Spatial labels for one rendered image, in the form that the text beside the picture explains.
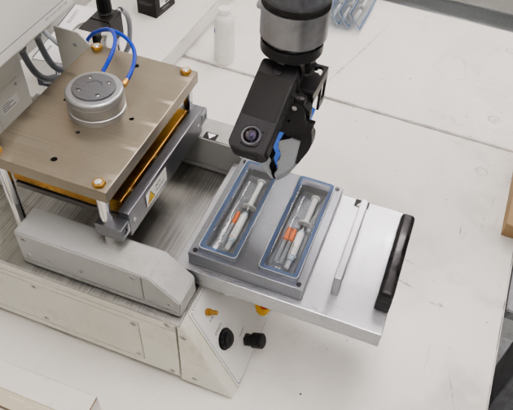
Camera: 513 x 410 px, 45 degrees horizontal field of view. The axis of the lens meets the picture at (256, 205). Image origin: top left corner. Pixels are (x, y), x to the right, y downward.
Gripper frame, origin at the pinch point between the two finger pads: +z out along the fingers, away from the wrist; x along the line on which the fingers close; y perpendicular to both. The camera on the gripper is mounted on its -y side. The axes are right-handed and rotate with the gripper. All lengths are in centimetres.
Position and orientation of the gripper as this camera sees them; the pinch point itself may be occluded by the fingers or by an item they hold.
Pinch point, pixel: (274, 175)
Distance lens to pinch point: 81.5
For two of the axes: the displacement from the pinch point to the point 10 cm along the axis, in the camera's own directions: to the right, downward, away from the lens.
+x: -9.2, -3.1, 2.2
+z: -0.4, 6.6, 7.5
